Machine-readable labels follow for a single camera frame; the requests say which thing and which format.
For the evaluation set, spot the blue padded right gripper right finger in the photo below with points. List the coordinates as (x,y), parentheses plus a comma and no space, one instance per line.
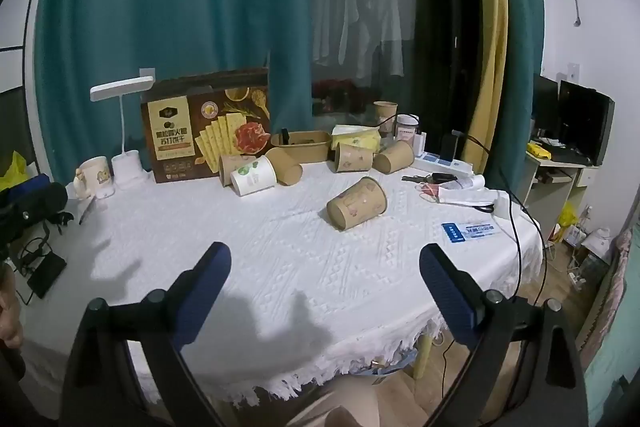
(457,296)

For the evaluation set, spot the white green paper cup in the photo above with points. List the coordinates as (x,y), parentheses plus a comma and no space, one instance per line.
(255,176)

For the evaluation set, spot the upright brown paper cup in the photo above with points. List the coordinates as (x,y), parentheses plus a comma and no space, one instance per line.
(385,113)

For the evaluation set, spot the person's left hand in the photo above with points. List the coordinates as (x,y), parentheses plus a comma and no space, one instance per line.
(11,330)

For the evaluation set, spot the brown cracker box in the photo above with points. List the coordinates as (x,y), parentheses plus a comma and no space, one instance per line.
(190,123)

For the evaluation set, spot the black phone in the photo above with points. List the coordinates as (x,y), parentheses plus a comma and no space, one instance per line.
(48,270)

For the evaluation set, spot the brown patterned paper cup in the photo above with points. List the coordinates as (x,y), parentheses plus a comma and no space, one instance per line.
(359,203)

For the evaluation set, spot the yellow tissue pack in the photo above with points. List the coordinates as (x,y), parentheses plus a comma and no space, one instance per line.
(359,136)

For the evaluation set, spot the brown paper cup right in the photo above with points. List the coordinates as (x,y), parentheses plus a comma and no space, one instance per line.
(394,158)

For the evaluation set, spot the plain brown paper cup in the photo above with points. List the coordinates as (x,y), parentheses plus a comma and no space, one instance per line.
(288,170)

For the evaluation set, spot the white power strip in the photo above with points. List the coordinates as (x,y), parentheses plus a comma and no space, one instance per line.
(432,163)

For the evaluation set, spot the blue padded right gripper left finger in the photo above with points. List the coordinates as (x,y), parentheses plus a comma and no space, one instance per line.
(194,293)

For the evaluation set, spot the white side desk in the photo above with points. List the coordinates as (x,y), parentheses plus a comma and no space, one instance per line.
(546,186)

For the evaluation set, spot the teal curtain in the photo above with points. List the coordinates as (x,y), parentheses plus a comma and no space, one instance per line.
(82,43)
(524,47)

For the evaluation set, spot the white cartoon mug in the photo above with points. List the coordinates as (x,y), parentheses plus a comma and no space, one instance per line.
(93,178)

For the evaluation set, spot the brown rectangular paper tray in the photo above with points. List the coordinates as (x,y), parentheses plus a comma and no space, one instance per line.
(306,147)

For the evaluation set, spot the white papers pile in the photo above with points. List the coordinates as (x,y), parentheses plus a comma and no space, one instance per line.
(469,192)

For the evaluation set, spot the blue white card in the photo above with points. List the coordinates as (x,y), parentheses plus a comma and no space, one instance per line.
(468,231)

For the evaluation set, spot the black keys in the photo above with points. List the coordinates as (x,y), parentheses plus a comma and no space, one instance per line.
(431,178)

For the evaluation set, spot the brown paper cup behind white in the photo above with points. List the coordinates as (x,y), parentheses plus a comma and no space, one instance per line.
(230,163)

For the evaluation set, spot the yellow curtain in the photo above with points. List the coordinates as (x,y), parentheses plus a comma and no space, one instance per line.
(495,37)

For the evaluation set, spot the patterned paper cup near tray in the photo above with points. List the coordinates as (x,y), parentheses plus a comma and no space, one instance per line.
(351,158)

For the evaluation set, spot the white desk lamp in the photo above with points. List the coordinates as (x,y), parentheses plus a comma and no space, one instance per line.
(127,167)

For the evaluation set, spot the teal curtain right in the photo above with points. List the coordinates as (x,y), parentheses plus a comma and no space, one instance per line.
(524,47)

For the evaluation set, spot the white textured tablecloth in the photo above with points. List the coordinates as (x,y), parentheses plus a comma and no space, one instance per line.
(303,301)

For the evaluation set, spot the white lidded jar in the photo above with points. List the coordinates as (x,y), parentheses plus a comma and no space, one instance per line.
(406,127)

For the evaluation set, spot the teal curtain left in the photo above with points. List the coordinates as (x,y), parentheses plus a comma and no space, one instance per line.
(82,43)

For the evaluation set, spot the black monitor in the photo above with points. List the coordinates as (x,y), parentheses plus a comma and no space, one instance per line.
(585,121)

